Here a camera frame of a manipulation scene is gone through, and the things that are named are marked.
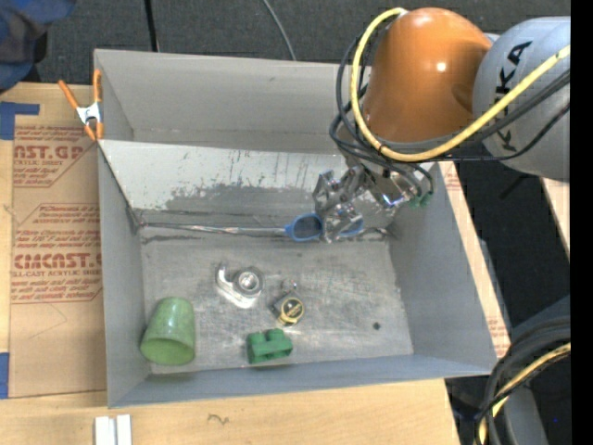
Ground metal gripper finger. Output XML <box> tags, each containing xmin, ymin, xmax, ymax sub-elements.
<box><xmin>322</xmin><ymin>203</ymin><xmax>367</xmax><ymax>245</ymax></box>
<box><xmin>312</xmin><ymin>166</ymin><xmax>368</xmax><ymax>213</ymax></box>

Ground blue sunglasses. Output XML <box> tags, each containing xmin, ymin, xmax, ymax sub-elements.
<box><xmin>283</xmin><ymin>211</ymin><xmax>367</xmax><ymax>243</ymax></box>

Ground grey metal bin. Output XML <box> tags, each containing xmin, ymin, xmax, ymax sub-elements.
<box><xmin>92</xmin><ymin>48</ymin><xmax>499</xmax><ymax>410</ymax></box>

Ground yellow and black tape measure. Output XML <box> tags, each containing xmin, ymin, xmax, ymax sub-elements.
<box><xmin>268</xmin><ymin>279</ymin><xmax>305</xmax><ymax>326</ymax></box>

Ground white and silver tape dispenser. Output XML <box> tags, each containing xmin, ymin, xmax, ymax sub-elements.
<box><xmin>215</xmin><ymin>262</ymin><xmax>267</xmax><ymax>311</ymax></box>

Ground green toy building block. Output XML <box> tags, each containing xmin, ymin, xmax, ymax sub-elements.
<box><xmin>245</xmin><ymin>327</ymin><xmax>295</xmax><ymax>366</ymax></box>

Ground green plastic cup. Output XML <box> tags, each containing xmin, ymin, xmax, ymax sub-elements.
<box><xmin>139</xmin><ymin>296</ymin><xmax>197</xmax><ymax>367</ymax></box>

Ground brown cardboard board red print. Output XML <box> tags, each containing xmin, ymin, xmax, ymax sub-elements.
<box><xmin>0</xmin><ymin>81</ymin><xmax>513</xmax><ymax>401</ymax></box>

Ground person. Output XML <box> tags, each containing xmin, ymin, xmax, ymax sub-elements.
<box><xmin>0</xmin><ymin>0</ymin><xmax>90</xmax><ymax>93</ymax></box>

